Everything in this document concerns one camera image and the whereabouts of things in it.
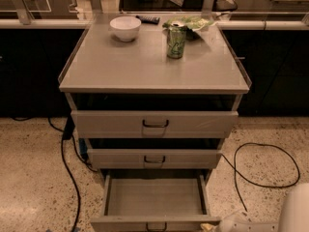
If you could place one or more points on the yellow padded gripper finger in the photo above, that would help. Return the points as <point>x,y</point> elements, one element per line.
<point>207,227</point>

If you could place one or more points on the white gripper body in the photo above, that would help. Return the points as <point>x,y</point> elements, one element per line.
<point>232,225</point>

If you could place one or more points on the grey bottom drawer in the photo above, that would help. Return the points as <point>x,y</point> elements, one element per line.
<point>154,201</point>

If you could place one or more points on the grey drawer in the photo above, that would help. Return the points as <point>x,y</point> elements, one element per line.
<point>154,158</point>
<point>154,201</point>
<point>153,124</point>

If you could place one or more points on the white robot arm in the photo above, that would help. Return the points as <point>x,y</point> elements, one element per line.
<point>294,217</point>

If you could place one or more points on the grey middle drawer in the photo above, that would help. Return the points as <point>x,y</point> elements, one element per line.
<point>154,158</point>

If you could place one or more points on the grey drawer cabinet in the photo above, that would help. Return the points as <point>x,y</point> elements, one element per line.
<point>107,74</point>

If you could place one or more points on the grey top drawer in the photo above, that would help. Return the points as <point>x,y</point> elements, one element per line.
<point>153,124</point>

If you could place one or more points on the green soda can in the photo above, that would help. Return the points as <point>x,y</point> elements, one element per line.
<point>176,39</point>

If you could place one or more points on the green chip bag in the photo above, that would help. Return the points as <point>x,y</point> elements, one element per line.
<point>191,22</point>

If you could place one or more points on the white ceramic bowl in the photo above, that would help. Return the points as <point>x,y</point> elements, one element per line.
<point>125,28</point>

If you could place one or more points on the black remote control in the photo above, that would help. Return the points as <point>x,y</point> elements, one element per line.
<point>148,19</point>

